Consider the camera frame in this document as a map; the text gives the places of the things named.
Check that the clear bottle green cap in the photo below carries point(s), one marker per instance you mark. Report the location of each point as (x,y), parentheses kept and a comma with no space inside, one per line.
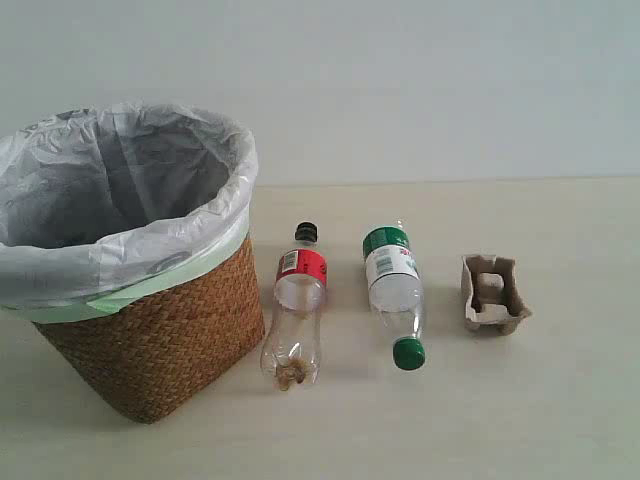
(396,292)

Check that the clear bottle red label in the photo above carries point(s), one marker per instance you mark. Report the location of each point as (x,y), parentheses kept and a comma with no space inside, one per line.
(291,353)

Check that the grey cardboard egg carton piece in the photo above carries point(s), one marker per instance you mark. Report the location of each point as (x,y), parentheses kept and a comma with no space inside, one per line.
(490,294)

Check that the brown woven wicker basket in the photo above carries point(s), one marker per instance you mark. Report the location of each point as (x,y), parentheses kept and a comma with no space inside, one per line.
(155,354)

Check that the white plastic trash bag liner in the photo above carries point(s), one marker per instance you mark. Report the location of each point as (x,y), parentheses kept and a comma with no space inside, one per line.
(101,207)

